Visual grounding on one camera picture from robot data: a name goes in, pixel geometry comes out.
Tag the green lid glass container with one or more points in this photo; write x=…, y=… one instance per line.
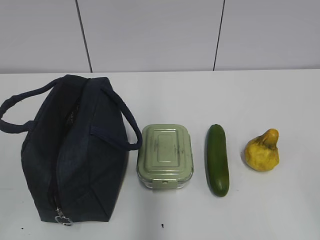
x=165, y=159

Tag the green cucumber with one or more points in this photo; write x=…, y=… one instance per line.
x=217, y=161

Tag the dark navy lunch bag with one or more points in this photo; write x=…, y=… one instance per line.
x=75, y=153

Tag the yellow pear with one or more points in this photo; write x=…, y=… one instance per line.
x=261, y=153

